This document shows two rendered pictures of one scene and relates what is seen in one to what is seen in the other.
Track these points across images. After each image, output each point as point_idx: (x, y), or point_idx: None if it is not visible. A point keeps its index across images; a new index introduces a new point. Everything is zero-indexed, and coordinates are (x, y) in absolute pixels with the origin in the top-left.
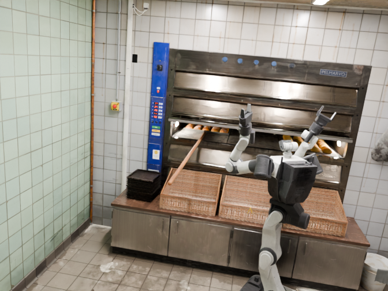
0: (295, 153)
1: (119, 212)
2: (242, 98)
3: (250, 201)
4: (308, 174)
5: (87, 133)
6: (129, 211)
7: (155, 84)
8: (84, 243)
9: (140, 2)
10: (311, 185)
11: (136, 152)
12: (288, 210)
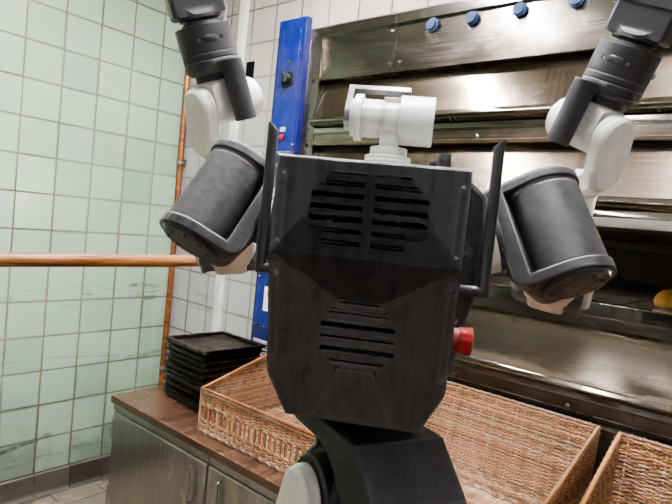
0: None
1: (122, 422)
2: (479, 128)
3: (493, 480)
4: (395, 220)
5: (158, 243)
6: (138, 425)
7: (278, 121)
8: (90, 495)
9: None
10: (442, 307)
11: (239, 293)
12: (339, 470)
